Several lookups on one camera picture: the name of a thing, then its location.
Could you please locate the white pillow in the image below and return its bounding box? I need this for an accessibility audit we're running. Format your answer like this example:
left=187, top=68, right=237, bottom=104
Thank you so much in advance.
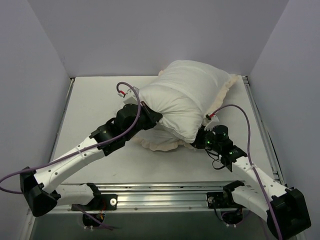
left=137, top=84, right=203, bottom=144

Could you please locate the grey and cream pillowcase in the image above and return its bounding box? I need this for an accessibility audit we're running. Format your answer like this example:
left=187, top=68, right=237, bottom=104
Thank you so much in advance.
left=132, top=60, right=240, bottom=152

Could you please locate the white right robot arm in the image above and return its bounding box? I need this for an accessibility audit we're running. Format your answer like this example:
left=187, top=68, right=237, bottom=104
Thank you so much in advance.
left=192, top=125, right=312, bottom=240

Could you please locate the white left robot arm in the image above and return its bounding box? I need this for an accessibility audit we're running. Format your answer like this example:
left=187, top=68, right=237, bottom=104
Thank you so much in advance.
left=19, top=102, right=163, bottom=217

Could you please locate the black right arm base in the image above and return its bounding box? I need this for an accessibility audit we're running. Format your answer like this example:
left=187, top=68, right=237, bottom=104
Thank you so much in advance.
left=206, top=180, right=246, bottom=228

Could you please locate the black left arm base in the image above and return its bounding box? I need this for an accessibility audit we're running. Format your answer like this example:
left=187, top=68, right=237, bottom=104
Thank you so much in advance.
left=71, top=183, right=118, bottom=228

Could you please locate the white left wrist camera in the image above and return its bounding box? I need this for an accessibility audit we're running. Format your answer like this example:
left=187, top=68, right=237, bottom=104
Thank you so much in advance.
left=118, top=88, right=138, bottom=105

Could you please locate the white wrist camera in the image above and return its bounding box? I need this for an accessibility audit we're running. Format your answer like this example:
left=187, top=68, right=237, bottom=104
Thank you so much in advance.
left=118, top=88, right=138, bottom=105
left=204, top=113, right=220, bottom=131

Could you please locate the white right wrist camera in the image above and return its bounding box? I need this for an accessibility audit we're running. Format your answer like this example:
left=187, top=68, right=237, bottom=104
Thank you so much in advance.
left=204, top=113, right=220, bottom=131

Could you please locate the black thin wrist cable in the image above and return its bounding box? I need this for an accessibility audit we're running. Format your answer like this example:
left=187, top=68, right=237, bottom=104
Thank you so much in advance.
left=204, top=147, right=231, bottom=171

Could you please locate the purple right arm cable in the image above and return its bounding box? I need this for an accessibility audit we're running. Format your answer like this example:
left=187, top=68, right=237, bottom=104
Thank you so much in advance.
left=207, top=104, right=283, bottom=240

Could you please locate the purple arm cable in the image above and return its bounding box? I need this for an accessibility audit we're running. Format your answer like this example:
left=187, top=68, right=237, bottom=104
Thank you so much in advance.
left=207, top=104, right=283, bottom=240
left=0, top=81, right=146, bottom=230

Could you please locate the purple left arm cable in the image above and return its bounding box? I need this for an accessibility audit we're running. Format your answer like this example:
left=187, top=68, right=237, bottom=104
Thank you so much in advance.
left=0, top=81, right=146, bottom=230

